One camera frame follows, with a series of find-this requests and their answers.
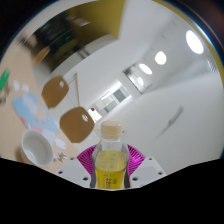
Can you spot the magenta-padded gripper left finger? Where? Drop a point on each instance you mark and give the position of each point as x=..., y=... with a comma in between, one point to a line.
x=71, y=170

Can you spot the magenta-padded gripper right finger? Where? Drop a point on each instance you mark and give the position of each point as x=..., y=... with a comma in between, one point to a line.
x=148, y=170

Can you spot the clear bottle with yellow drink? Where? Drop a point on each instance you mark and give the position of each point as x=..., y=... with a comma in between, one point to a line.
x=110, y=166

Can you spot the white mug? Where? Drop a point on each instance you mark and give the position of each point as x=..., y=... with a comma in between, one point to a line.
x=36, y=148

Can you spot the wooden chair with round hole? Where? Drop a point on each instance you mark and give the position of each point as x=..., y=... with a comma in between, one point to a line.
x=41, y=55
x=76, y=125
x=55, y=91

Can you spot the light blue booklet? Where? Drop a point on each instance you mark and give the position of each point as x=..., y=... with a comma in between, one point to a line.
x=33, y=110

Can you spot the wooden stair handrail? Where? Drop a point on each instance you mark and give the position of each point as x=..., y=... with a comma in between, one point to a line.
x=77, y=88

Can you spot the small white card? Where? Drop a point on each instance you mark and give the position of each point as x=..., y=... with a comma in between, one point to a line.
x=16, y=85
x=25, y=88

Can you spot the dark shop shelf unit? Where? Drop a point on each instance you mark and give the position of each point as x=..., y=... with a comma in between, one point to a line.
x=63, y=35

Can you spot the group of round ceiling lights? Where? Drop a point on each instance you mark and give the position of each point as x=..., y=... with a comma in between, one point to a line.
x=194, y=41

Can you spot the long grey wall lamp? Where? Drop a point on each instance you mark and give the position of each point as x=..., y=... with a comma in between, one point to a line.
x=171, y=120

